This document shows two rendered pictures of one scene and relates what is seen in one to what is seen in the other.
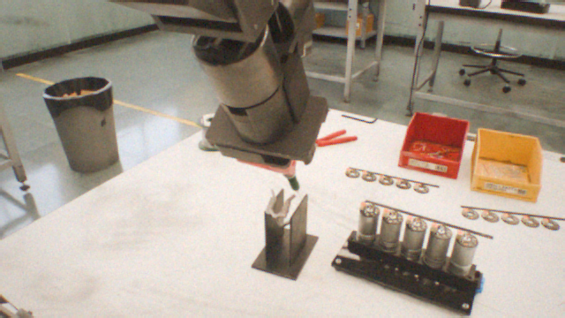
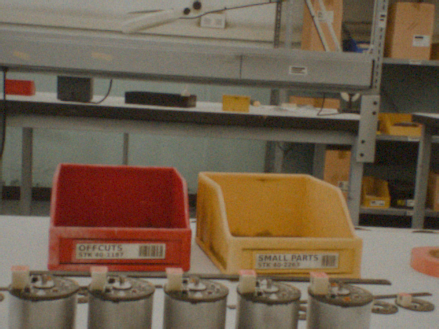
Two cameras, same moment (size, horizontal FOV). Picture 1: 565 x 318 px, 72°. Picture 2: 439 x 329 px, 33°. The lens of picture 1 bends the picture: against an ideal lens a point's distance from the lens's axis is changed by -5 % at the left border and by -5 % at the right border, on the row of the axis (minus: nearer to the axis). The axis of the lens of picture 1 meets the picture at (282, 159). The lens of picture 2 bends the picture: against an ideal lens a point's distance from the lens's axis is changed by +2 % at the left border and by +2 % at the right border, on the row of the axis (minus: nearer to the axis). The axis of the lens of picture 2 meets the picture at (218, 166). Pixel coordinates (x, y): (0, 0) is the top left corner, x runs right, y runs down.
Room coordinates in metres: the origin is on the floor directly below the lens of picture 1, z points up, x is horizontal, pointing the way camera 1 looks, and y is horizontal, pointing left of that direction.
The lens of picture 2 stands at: (0.15, 0.00, 0.89)
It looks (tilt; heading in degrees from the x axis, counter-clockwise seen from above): 8 degrees down; 323
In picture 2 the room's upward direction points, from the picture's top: 3 degrees clockwise
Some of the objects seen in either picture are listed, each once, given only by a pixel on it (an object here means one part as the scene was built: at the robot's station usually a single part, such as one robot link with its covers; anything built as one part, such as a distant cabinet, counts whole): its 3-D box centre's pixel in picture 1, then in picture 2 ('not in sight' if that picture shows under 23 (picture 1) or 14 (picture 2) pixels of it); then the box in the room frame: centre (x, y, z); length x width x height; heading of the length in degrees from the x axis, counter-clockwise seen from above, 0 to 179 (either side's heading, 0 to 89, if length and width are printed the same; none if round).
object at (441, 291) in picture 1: (404, 270); not in sight; (0.35, -0.14, 0.76); 0.16 x 0.07 x 0.01; 60
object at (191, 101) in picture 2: (524, 6); (161, 99); (2.48, -1.45, 0.77); 0.24 x 0.16 x 0.04; 44
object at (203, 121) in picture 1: (213, 132); not in sight; (0.69, 0.13, 0.78); 0.06 x 0.06 x 0.05
